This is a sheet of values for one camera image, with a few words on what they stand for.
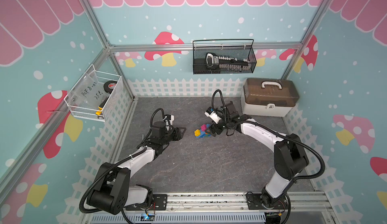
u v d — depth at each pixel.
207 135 0.94
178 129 0.78
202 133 0.93
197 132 0.94
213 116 0.79
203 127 0.91
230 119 0.69
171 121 0.79
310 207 0.73
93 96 0.69
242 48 0.91
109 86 0.79
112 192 0.42
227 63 0.88
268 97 0.97
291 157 0.47
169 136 0.74
